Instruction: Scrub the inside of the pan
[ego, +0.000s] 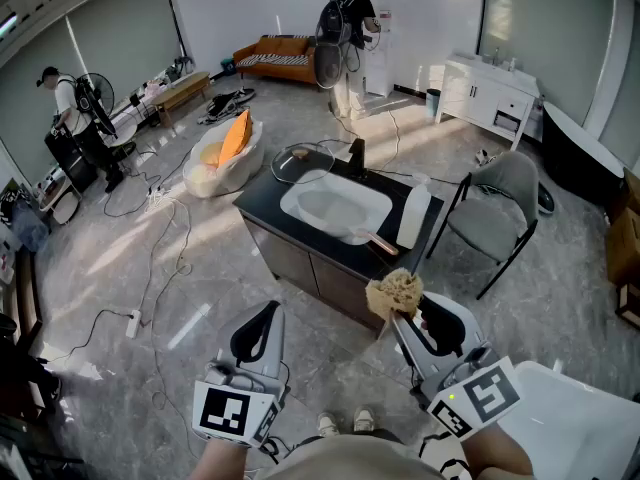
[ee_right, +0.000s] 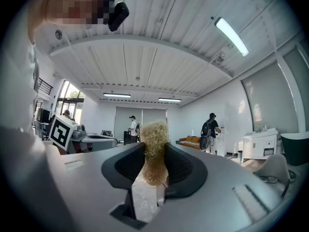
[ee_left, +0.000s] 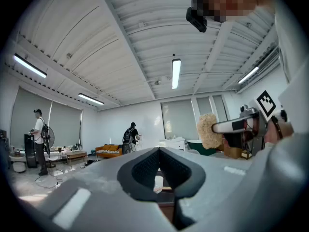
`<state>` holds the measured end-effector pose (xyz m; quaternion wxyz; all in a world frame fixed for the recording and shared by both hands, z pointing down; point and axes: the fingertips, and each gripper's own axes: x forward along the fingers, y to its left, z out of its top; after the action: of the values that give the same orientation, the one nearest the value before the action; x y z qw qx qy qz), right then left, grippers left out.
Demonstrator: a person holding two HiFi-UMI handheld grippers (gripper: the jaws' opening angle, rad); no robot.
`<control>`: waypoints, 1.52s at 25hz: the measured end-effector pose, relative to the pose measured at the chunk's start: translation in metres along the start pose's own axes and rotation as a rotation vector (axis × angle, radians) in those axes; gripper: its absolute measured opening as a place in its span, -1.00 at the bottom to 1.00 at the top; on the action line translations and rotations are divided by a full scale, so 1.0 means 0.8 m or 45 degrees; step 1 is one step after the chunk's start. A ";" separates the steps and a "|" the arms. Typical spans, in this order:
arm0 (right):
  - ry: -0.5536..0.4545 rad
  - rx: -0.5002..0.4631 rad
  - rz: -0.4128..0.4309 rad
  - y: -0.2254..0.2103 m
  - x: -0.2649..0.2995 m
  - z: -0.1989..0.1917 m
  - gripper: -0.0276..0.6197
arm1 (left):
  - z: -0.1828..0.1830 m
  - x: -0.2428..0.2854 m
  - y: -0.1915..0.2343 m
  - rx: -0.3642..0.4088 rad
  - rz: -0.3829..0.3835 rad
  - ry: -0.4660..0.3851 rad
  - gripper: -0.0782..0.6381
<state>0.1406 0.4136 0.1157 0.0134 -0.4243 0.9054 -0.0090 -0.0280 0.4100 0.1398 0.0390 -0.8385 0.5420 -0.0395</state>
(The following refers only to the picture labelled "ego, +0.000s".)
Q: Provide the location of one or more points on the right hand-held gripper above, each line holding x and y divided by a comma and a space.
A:
475, 393

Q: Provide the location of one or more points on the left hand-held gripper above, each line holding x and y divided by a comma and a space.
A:
235, 408

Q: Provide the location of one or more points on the yellow loofah sponge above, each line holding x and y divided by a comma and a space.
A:
395, 293

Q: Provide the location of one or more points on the person's left forearm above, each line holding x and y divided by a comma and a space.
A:
220, 460

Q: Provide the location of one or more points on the person's right forearm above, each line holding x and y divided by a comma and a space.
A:
500, 455

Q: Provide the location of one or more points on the glass pot lid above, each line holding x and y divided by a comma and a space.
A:
315, 168

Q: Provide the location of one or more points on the person's right shoe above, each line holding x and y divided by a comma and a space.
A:
364, 419

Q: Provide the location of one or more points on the person's shoe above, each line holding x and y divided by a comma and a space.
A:
328, 424
364, 419

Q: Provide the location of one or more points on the person's left shoe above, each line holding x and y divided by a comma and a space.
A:
328, 424

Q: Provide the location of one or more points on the white plastic jug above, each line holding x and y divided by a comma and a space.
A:
414, 218

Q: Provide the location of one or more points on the grey chair with black legs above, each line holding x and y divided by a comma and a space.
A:
485, 228

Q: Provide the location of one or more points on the white power strip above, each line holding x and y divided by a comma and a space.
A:
133, 323
157, 197

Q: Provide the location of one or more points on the black sink cabinet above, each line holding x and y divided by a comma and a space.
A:
270, 203

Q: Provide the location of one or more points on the person's beige shirt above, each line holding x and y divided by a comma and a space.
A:
350, 460

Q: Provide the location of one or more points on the white sink basin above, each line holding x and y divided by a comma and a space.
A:
360, 188

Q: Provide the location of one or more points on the white rectangular tub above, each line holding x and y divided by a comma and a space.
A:
575, 428

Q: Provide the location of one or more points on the spare grey gripper device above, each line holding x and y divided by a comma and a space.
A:
484, 157

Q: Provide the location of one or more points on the yellow cushion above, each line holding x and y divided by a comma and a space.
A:
211, 154

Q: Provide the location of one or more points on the black faucet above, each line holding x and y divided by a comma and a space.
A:
357, 155

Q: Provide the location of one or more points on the orange cushion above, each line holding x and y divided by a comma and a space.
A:
235, 138

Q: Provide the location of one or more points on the brown cardboard box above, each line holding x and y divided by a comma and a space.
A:
625, 238

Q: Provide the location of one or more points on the black bathtub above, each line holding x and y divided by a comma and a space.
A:
575, 158

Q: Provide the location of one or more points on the grey trash bin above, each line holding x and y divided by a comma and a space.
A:
433, 104

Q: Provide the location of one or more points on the white small side table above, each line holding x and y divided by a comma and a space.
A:
62, 203

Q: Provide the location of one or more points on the white vanity cabinet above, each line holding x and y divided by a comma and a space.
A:
480, 93

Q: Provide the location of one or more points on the white round side table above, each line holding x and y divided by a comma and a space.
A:
122, 130

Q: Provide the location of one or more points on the blue plastic bag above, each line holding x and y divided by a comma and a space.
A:
30, 228

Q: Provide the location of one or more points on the wooden bench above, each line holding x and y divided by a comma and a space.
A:
182, 90

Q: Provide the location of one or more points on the white water dispenser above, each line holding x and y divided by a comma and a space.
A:
382, 68

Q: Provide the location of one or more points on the striped blanket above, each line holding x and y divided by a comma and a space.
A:
275, 59

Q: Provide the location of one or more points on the black standing fan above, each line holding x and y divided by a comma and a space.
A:
327, 65
97, 95

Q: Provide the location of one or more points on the orange sofa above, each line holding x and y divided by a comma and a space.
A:
280, 45

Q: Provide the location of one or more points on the wooden frame stool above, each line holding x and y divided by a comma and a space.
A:
627, 303

